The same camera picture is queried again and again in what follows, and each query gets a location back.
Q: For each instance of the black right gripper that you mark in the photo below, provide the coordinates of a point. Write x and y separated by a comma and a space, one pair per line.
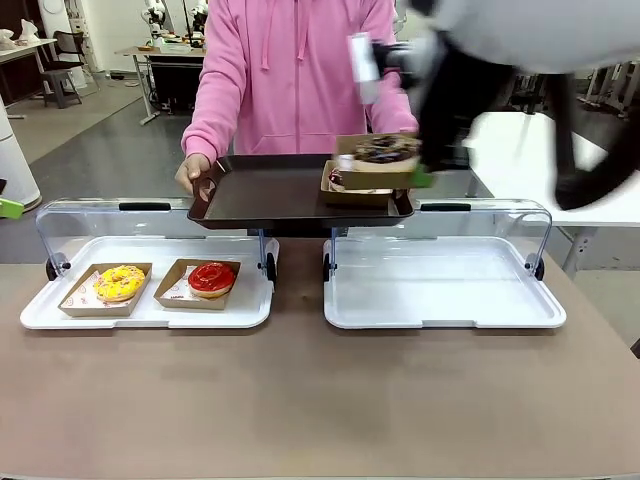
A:
445, 110

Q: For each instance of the brown cardboard donut box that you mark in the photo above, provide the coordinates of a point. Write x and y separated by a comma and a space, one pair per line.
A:
355, 197
380, 179
80, 306
172, 300

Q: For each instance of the chocolate donut with coloured sprinkles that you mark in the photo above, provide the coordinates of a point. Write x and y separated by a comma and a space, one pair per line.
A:
385, 150

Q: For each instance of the dark chocolate donut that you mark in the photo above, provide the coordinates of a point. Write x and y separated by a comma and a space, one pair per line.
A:
335, 181

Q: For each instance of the dark brown serving tray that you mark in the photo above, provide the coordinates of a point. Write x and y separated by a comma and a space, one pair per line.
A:
270, 190

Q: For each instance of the person's right forearm pink sleeve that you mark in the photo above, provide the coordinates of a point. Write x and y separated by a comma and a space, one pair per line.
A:
207, 130

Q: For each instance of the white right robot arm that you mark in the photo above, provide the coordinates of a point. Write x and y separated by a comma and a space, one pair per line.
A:
525, 30

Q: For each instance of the person's left forearm pink sleeve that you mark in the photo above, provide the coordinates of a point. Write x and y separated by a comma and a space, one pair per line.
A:
395, 117

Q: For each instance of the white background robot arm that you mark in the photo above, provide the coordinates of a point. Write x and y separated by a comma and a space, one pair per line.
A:
151, 10

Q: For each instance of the yellow sprinkled donut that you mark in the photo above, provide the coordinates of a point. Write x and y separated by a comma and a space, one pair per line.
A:
120, 287

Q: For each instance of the person in pink hoodie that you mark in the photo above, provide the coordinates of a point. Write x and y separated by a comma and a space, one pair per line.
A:
295, 75

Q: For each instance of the red glazed donut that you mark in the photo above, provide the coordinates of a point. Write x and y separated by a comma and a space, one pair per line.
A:
210, 282

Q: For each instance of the person's right hand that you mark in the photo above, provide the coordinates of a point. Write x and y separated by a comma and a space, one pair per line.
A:
190, 170

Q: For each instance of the clear hinged display lid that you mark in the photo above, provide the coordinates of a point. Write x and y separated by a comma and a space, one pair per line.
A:
100, 220
480, 222

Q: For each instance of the plain white table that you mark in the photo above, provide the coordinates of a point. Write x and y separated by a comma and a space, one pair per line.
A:
520, 155

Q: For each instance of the white display tray base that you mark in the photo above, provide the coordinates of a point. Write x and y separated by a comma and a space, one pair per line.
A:
440, 290
150, 317

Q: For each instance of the black office chair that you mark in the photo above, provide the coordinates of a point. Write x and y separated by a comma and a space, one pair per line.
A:
62, 75

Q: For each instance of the white table with clutter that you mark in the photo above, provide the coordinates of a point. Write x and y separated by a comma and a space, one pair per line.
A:
25, 47

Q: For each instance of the beige desk with metal legs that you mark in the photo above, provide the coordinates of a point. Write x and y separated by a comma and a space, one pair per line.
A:
135, 51

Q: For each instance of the dark cabinet under desk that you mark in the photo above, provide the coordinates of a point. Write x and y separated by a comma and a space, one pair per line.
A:
175, 80

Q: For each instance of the white cylindrical pedestal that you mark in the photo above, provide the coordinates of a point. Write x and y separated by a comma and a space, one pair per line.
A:
15, 150

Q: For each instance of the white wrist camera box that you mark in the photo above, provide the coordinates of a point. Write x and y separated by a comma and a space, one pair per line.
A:
365, 65

